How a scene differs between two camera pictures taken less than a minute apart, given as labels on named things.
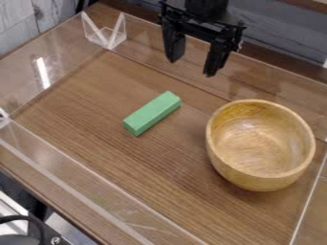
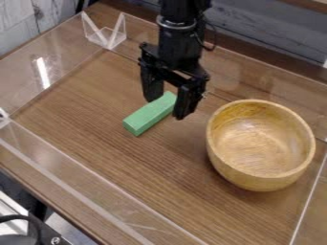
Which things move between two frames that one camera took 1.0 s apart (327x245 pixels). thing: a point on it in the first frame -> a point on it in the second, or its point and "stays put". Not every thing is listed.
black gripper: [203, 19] -> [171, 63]
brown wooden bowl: [259, 144] stays put
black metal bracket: [51, 236] stays put
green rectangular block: [151, 114] stays put
